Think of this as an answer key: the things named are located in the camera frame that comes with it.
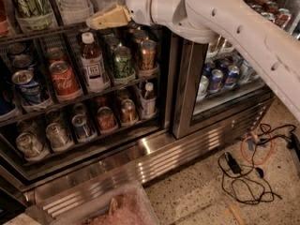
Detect iced tea bottle white cap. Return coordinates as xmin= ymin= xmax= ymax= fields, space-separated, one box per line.
xmin=80 ymin=32 xmax=110 ymax=93

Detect tea bottle behind door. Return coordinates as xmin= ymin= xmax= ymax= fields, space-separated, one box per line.
xmin=238 ymin=60 xmax=253 ymax=84

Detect orange extension cable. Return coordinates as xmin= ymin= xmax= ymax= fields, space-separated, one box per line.
xmin=240 ymin=134 xmax=276 ymax=166

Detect silver can bottom shelf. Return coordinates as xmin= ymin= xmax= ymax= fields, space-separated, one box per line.
xmin=46 ymin=123 xmax=74 ymax=152

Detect pink bubble wrap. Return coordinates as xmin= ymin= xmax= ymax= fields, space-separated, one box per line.
xmin=85 ymin=191 xmax=153 ymax=225

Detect small tea bottle lower shelf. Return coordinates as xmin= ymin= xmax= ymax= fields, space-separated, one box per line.
xmin=141 ymin=82 xmax=157 ymax=118

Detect green-white can bottom left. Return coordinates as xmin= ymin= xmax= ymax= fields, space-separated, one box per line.
xmin=16 ymin=132 xmax=49 ymax=161

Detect red Coca-Cola can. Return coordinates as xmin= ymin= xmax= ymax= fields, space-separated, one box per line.
xmin=49 ymin=61 xmax=83 ymax=101

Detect red can bottom shelf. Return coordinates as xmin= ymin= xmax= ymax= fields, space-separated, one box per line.
xmin=97 ymin=107 xmax=118 ymax=133

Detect stainless steel glass-door fridge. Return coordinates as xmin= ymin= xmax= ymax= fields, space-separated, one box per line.
xmin=0 ymin=0 xmax=300 ymax=225

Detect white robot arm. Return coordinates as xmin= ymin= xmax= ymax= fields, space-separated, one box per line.
xmin=86 ymin=0 xmax=300 ymax=120

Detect black power adapter cable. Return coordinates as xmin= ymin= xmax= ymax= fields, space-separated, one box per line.
xmin=217 ymin=124 xmax=298 ymax=205

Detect clear plastic bin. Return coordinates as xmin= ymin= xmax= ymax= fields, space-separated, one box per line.
xmin=45 ymin=181 xmax=160 ymax=225

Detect blue Pepsi can behind door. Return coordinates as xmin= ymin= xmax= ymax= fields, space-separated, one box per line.
xmin=208 ymin=68 xmax=223 ymax=93

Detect gold soda can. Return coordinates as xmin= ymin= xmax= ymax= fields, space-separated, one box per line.
xmin=138 ymin=39 xmax=158 ymax=77

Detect blue can bottom shelf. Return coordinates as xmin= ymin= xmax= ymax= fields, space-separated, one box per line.
xmin=72 ymin=114 xmax=97 ymax=143

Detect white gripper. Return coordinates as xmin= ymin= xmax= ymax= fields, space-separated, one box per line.
xmin=86 ymin=0 xmax=154 ymax=30

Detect green tall can top shelf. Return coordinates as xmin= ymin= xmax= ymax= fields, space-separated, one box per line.
xmin=11 ymin=0 xmax=57 ymax=33

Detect gold can bottom shelf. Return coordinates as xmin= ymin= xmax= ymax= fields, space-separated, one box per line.
xmin=121 ymin=99 xmax=139 ymax=126

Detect fridge glass door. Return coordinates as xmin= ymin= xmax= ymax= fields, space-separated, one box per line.
xmin=172 ymin=0 xmax=300 ymax=140

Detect blue Pepsi can middle shelf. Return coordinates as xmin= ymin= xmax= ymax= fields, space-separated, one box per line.
xmin=11 ymin=69 xmax=53 ymax=113

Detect green soda can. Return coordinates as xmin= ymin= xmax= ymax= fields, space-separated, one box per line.
xmin=113 ymin=46 xmax=135 ymax=85

